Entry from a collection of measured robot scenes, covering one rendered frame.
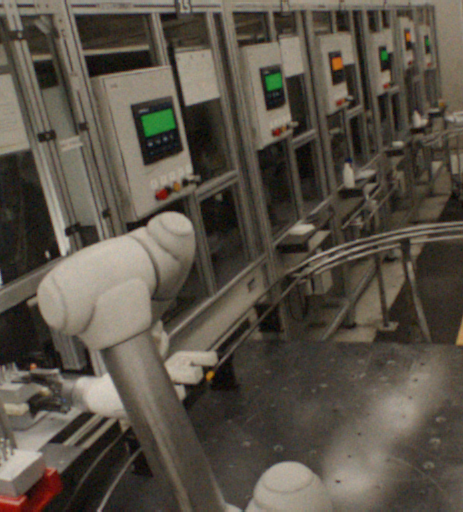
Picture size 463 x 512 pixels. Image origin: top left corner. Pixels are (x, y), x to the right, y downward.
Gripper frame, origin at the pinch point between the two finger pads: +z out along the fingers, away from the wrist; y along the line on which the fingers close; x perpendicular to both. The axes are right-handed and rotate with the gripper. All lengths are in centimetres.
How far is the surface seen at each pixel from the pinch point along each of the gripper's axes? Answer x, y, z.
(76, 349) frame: -26.0, -1.2, 3.0
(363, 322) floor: -260, -100, -21
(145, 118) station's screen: -64, 65, -16
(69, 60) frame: -39, 86, -12
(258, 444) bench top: -29, -31, -55
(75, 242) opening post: -21.4, 36.2, -12.2
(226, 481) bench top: -11, -31, -53
